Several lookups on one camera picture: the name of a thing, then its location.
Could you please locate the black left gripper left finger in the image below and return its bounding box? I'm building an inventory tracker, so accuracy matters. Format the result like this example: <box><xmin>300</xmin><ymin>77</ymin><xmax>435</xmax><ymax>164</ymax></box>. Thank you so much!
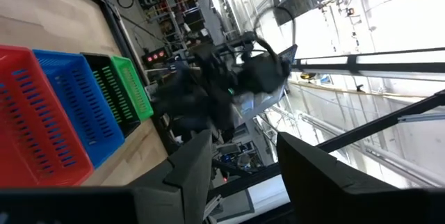
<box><xmin>130</xmin><ymin>129</ymin><xmax>213</xmax><ymax>224</ymax></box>

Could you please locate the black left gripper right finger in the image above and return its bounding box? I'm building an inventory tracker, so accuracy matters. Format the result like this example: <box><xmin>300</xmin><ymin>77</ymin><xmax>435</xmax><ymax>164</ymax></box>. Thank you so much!
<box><xmin>277</xmin><ymin>132</ymin><xmax>445</xmax><ymax>224</ymax></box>

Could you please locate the black aluminium rig beam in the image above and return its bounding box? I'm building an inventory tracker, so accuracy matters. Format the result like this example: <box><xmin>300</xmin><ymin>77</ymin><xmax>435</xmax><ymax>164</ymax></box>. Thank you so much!
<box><xmin>291</xmin><ymin>47</ymin><xmax>445</xmax><ymax>76</ymax></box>
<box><xmin>208</xmin><ymin>90</ymin><xmax>445</xmax><ymax>200</ymax></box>

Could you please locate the green slotted plastic basket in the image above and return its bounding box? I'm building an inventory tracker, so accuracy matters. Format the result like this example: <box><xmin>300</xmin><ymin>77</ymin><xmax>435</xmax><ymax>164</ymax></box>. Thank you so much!
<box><xmin>111</xmin><ymin>55</ymin><xmax>154</xmax><ymax>122</ymax></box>

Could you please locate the black slotted plastic basket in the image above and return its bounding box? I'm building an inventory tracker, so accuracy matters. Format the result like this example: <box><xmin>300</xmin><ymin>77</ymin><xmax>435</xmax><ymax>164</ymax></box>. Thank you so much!
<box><xmin>80</xmin><ymin>52</ymin><xmax>142</xmax><ymax>138</ymax></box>

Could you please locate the blue slotted plastic basket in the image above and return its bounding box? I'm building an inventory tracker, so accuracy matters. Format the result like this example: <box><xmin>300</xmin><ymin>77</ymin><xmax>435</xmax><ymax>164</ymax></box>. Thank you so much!
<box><xmin>33</xmin><ymin>49</ymin><xmax>126</xmax><ymax>169</ymax></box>

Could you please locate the black device with red lights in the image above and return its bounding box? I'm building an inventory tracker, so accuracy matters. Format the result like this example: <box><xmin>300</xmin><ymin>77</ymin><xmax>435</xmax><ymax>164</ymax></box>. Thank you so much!
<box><xmin>141</xmin><ymin>47</ymin><xmax>168</xmax><ymax>68</ymax></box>

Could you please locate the red slotted plastic basket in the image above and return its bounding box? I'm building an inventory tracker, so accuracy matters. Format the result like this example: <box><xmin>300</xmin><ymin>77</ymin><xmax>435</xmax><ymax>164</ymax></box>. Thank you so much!
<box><xmin>0</xmin><ymin>45</ymin><xmax>95</xmax><ymax>187</ymax></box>

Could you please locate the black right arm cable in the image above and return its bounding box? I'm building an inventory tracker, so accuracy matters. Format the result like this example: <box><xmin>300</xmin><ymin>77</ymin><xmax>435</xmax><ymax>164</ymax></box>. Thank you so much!
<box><xmin>252</xmin><ymin>5</ymin><xmax>297</xmax><ymax>79</ymax></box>

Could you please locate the black aluminium table frame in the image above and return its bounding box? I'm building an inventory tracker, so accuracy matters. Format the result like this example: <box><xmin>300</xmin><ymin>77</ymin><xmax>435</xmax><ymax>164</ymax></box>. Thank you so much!
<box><xmin>48</xmin><ymin>0</ymin><xmax>181</xmax><ymax>155</ymax></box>

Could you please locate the black coiled floor cable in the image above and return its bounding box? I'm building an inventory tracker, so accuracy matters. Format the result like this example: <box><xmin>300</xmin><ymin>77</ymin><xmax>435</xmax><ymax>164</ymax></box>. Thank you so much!
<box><xmin>115</xmin><ymin>0</ymin><xmax>136</xmax><ymax>10</ymax></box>

